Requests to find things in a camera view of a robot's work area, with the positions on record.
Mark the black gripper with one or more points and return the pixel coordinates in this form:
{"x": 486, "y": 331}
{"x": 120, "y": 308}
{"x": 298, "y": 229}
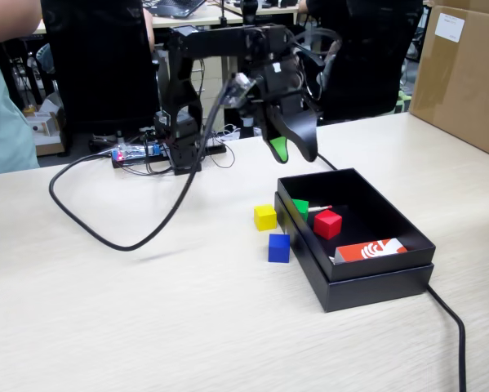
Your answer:
{"x": 285, "y": 94}

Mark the green wooden cube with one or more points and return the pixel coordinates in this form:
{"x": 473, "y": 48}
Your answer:
{"x": 300, "y": 208}

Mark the yellow wooden cube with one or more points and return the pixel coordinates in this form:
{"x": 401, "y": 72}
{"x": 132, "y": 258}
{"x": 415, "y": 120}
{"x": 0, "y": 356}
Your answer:
{"x": 265, "y": 218}

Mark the red wooden cube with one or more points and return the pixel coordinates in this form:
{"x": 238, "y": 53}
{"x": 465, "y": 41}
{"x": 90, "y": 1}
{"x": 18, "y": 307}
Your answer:
{"x": 327, "y": 224}

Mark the blue wooden cube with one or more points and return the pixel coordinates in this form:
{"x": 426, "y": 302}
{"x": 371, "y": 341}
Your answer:
{"x": 278, "y": 249}

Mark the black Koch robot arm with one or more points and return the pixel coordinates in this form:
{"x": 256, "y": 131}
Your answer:
{"x": 211, "y": 41}

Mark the bare person forearm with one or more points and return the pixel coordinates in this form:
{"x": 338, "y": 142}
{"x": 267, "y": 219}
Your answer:
{"x": 3, "y": 16}

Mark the black cardboard box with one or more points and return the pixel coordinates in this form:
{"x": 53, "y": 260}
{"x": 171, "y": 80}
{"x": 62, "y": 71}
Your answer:
{"x": 370, "y": 204}

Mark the black open box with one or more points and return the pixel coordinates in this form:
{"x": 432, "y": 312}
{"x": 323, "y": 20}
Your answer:
{"x": 370, "y": 292}

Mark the large brown cardboard box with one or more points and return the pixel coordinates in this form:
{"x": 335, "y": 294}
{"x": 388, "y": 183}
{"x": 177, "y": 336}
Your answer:
{"x": 464, "y": 81}

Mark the small brown cardboard box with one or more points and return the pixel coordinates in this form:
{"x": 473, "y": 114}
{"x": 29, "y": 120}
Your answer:
{"x": 48, "y": 148}

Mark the small white cardboard box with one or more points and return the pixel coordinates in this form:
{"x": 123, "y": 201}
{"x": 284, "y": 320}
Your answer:
{"x": 40, "y": 126}

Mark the wooden matchstick red tip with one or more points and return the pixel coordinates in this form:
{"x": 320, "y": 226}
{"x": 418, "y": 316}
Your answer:
{"x": 319, "y": 208}

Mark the black power strip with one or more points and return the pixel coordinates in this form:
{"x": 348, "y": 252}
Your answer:
{"x": 217, "y": 149}

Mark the black mesh office chair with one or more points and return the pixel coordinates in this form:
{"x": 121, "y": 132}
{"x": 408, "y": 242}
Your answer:
{"x": 370, "y": 61}
{"x": 101, "y": 61}

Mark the green black checkered mat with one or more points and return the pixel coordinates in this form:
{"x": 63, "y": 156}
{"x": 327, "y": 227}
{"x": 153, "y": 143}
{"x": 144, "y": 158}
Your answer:
{"x": 403, "y": 104}

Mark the red white printed card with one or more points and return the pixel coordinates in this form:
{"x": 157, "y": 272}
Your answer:
{"x": 350, "y": 253}

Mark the thin black pole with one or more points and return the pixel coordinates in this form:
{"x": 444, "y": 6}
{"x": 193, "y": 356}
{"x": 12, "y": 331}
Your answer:
{"x": 223, "y": 14}

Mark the beige office desk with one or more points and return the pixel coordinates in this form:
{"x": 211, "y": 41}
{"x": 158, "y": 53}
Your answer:
{"x": 211, "y": 19}

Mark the controller board pink light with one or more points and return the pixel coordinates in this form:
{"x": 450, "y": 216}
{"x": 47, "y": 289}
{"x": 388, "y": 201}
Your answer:
{"x": 134, "y": 153}

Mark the black laptop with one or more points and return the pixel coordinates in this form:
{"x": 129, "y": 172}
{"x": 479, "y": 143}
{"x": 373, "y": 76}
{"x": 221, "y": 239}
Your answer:
{"x": 174, "y": 6}

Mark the white shipping label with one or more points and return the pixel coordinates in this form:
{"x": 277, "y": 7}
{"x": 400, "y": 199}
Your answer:
{"x": 450, "y": 26}

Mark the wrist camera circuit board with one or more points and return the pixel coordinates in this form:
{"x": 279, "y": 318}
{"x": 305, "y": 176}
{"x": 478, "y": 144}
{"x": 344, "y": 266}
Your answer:
{"x": 236, "y": 92}

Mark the beige drawer pedestal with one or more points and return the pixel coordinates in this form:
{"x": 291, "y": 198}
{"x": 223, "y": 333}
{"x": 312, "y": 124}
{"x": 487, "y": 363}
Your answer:
{"x": 215, "y": 77}

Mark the black cylindrical post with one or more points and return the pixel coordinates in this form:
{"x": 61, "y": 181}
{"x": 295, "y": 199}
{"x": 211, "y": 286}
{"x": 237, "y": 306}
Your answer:
{"x": 250, "y": 12}

